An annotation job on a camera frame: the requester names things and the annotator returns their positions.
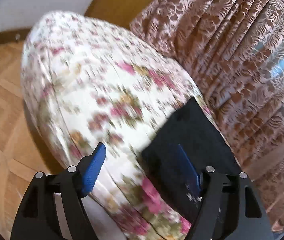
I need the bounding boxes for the black pants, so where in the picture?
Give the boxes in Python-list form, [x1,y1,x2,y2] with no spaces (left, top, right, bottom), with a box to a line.
[141,98,241,223]

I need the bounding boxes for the floral bed sheet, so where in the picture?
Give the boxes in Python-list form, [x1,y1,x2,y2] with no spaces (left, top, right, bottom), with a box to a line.
[20,10,232,240]

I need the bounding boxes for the brown floral curtain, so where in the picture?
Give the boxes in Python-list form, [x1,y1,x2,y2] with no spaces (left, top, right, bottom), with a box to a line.
[130,0,284,232]

